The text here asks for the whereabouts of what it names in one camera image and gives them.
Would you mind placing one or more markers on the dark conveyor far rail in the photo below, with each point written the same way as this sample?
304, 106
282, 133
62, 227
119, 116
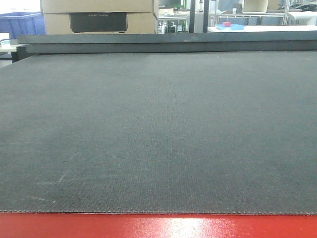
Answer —
170, 43

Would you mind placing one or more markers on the cardboard box with black panel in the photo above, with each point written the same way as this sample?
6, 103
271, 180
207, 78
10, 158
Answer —
100, 16

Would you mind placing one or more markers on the blue plastic bin far left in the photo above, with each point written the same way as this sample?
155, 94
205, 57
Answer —
22, 23

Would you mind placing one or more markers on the red conveyor front edge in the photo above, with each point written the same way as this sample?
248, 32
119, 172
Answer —
44, 225

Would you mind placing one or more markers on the black vertical pole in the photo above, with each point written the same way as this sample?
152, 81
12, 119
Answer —
206, 16

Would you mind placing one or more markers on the light blue shallow tray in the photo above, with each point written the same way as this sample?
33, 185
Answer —
232, 27

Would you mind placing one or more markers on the white aluminium frame shelf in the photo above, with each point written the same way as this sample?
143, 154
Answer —
252, 12

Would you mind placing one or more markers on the dark grey conveyor belt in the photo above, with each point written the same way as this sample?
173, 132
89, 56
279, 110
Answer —
204, 133

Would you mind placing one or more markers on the white background table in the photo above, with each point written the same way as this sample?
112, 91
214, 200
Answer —
271, 28

